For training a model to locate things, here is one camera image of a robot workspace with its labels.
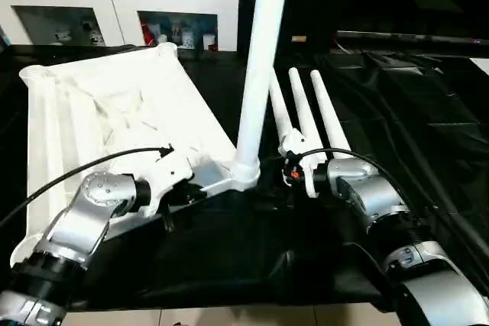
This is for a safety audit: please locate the white plastic table leg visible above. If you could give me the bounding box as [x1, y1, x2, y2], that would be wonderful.
[309, 69, 353, 161]
[268, 73, 306, 140]
[233, 0, 293, 169]
[288, 67, 329, 161]

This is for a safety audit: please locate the white plastic table top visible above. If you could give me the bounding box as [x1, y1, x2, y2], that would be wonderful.
[9, 42, 264, 266]

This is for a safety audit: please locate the black mat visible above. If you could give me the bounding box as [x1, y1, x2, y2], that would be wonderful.
[0, 45, 489, 311]

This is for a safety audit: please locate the white sheet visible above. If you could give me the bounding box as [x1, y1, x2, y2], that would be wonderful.
[469, 57, 489, 76]

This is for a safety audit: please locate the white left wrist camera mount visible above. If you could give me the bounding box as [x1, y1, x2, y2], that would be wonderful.
[108, 150, 194, 218]

